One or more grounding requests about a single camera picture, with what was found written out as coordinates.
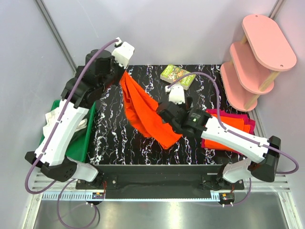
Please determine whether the green plastic bin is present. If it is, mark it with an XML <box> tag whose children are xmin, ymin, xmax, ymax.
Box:
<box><xmin>40</xmin><ymin>100</ymin><xmax>96</xmax><ymax>162</ymax></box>

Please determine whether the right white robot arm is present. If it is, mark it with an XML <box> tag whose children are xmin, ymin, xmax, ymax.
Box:
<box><xmin>156</xmin><ymin>101</ymin><xmax>281</xmax><ymax>189</ymax></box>

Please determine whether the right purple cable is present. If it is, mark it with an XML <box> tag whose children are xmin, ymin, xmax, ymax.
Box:
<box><xmin>168</xmin><ymin>72</ymin><xmax>299</xmax><ymax>207</ymax></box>

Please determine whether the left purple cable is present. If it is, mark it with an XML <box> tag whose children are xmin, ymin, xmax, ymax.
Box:
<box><xmin>24</xmin><ymin>38</ymin><xmax>122</xmax><ymax>228</ymax></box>

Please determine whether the pink three-tier shelf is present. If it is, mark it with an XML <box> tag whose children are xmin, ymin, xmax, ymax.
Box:
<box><xmin>220</xmin><ymin>14</ymin><xmax>297</xmax><ymax>112</ymax></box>

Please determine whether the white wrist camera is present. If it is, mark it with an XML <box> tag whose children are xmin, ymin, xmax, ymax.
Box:
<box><xmin>112</xmin><ymin>39</ymin><xmax>135</xmax><ymax>69</ymax></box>
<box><xmin>165</xmin><ymin>84</ymin><xmax>185</xmax><ymax>105</ymax></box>

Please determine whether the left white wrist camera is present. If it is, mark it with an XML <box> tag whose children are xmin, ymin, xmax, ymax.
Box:
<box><xmin>112</xmin><ymin>39</ymin><xmax>135</xmax><ymax>69</ymax></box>

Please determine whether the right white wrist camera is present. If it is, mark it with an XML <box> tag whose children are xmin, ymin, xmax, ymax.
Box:
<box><xmin>165</xmin><ymin>84</ymin><xmax>185</xmax><ymax>105</ymax></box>

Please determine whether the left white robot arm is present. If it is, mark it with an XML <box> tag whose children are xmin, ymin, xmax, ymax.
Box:
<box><xmin>25</xmin><ymin>47</ymin><xmax>134</xmax><ymax>189</ymax></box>

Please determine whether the dark green t shirt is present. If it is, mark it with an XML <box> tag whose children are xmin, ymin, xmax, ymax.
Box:
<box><xmin>65</xmin><ymin>129</ymin><xmax>87</xmax><ymax>161</ymax></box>

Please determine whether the green paperback book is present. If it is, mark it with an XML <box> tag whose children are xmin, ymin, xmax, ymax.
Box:
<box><xmin>160</xmin><ymin>64</ymin><xmax>195</xmax><ymax>90</ymax></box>

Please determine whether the purple cable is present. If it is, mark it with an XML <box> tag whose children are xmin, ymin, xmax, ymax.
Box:
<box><xmin>168</xmin><ymin>72</ymin><xmax>299</xmax><ymax>207</ymax></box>
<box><xmin>24</xmin><ymin>38</ymin><xmax>122</xmax><ymax>228</ymax></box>

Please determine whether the folded magenta t shirt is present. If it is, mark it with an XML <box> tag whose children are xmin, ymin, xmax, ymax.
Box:
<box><xmin>201</xmin><ymin>108</ymin><xmax>256</xmax><ymax>150</ymax></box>

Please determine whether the white t shirt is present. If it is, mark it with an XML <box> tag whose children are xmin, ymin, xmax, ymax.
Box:
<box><xmin>43</xmin><ymin>107</ymin><xmax>88</xmax><ymax>137</ymax></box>

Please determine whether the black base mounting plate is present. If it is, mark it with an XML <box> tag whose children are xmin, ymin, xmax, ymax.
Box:
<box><xmin>76</xmin><ymin>165</ymin><xmax>244</xmax><ymax>201</ymax></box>

